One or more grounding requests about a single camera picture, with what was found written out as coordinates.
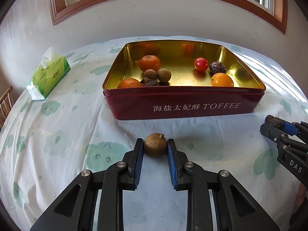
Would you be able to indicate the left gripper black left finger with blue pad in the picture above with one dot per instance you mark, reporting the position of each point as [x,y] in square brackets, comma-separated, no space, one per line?
[95,199]

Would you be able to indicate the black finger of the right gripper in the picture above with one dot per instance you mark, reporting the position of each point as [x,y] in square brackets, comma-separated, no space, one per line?
[277,135]

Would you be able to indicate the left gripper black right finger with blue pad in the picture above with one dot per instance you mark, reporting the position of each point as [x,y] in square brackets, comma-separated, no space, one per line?
[215,201]

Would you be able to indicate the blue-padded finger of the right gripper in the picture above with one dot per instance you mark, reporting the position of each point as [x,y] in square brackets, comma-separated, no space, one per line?
[299,130]

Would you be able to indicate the brown longan front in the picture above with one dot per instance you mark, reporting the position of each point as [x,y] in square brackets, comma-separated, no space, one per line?
[155,145]

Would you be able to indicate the brown longan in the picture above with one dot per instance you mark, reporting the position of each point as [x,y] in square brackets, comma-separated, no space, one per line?
[151,74]
[155,145]
[164,75]

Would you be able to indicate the small smooth orange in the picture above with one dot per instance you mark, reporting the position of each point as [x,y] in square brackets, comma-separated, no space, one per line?
[221,80]

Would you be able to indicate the large orange mandarin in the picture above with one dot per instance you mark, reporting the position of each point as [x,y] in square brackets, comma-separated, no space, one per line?
[129,83]

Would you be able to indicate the dark dried fruit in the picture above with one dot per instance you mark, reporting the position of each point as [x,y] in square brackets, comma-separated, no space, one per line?
[217,67]
[147,82]
[274,122]

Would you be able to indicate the red cherry tomato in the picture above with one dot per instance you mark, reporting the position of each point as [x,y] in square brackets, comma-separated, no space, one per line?
[201,64]

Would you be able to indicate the medium orange mandarin with stem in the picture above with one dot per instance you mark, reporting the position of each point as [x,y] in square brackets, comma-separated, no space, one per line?
[149,62]

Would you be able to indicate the dark dried fruit front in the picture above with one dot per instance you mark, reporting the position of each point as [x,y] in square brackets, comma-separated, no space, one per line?
[274,122]

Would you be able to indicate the red toffee tin box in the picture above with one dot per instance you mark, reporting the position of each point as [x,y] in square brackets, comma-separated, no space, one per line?
[189,93]

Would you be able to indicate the green tissue pack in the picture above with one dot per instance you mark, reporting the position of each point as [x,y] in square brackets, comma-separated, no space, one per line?
[51,70]

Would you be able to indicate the wooden chair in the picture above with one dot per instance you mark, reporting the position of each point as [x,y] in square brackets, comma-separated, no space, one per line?
[6,105]

